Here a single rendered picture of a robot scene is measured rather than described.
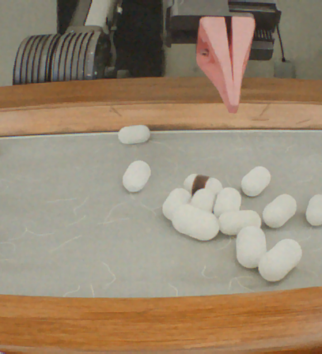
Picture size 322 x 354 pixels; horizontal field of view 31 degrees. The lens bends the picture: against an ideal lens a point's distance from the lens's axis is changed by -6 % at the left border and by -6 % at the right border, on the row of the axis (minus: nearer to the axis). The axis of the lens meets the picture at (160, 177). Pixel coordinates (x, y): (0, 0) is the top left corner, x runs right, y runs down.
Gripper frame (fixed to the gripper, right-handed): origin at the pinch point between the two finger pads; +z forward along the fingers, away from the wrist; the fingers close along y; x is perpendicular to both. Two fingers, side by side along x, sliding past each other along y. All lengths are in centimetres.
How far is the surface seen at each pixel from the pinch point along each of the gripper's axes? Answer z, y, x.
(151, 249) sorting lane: 12.1, -6.8, 0.1
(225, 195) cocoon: 7.7, -1.1, 1.1
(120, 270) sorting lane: 14.1, -8.9, -1.5
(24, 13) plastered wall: -137, -59, 147
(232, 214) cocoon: 9.8, -0.9, -0.4
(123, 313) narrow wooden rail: 18.6, -8.5, -8.4
